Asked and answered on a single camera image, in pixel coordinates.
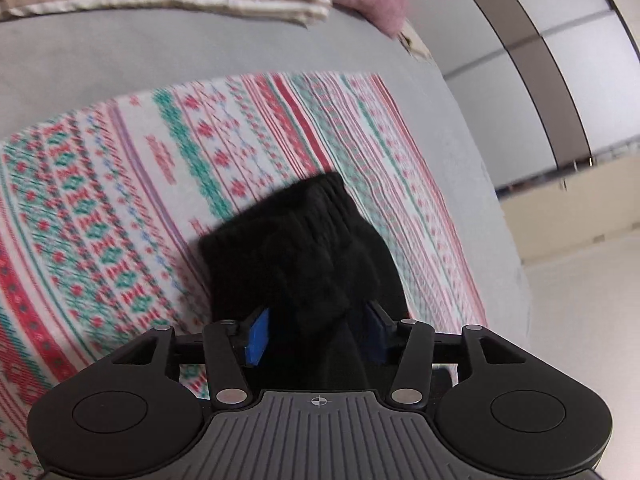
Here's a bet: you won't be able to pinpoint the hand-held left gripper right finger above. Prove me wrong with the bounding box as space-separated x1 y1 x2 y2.
364 300 532 405

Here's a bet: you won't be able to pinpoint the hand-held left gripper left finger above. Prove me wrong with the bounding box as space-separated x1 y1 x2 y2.
107 307 271 407

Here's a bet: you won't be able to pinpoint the black pants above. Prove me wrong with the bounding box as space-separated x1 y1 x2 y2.
197 171 408 394

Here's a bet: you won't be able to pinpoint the patterned red green blanket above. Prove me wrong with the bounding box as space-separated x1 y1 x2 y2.
0 72 490 480

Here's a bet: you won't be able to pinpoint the beige cabinet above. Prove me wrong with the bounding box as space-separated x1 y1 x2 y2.
494 144 640 264

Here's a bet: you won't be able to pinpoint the grey bed sheet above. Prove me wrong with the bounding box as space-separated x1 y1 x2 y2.
0 2 532 356

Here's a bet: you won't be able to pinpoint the dark brown door frame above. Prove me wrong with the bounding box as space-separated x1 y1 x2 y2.
462 0 597 171

